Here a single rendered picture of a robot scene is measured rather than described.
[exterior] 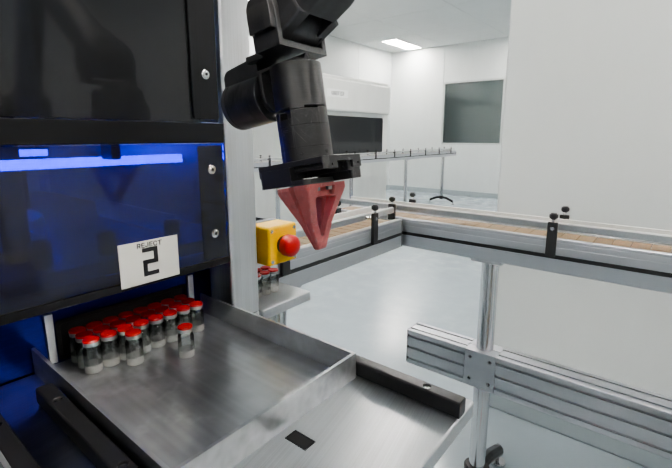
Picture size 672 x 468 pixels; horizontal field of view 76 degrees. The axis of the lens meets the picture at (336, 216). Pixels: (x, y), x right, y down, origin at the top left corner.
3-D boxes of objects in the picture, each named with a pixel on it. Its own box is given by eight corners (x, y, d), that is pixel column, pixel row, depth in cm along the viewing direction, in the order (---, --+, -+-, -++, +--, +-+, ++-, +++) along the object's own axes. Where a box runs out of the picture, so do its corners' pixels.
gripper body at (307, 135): (297, 180, 54) (288, 121, 53) (364, 170, 47) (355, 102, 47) (258, 184, 49) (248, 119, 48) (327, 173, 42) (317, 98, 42)
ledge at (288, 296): (216, 302, 86) (216, 293, 86) (264, 285, 96) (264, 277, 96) (263, 320, 78) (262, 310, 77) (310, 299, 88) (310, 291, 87)
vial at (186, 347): (175, 356, 61) (173, 328, 60) (189, 350, 63) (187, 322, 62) (184, 361, 60) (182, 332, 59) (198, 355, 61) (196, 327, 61)
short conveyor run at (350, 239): (228, 318, 83) (225, 239, 80) (184, 299, 93) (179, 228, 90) (406, 247, 136) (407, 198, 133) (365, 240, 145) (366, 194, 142)
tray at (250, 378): (34, 373, 57) (30, 348, 56) (203, 311, 77) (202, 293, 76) (172, 510, 36) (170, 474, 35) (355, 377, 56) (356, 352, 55)
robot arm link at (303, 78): (296, 44, 43) (329, 54, 48) (249, 63, 47) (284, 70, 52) (305, 114, 44) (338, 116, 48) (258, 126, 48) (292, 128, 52)
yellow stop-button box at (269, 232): (243, 260, 81) (242, 223, 80) (271, 252, 87) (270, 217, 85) (270, 267, 76) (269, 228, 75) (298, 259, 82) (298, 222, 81)
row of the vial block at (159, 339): (82, 371, 57) (78, 339, 56) (199, 325, 71) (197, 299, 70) (89, 377, 56) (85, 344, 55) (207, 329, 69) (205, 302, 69)
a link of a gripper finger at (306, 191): (309, 243, 54) (298, 170, 54) (354, 242, 50) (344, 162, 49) (269, 255, 49) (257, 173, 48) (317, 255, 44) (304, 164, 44)
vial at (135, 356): (124, 363, 59) (120, 332, 58) (139, 356, 61) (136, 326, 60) (131, 368, 58) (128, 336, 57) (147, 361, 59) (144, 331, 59)
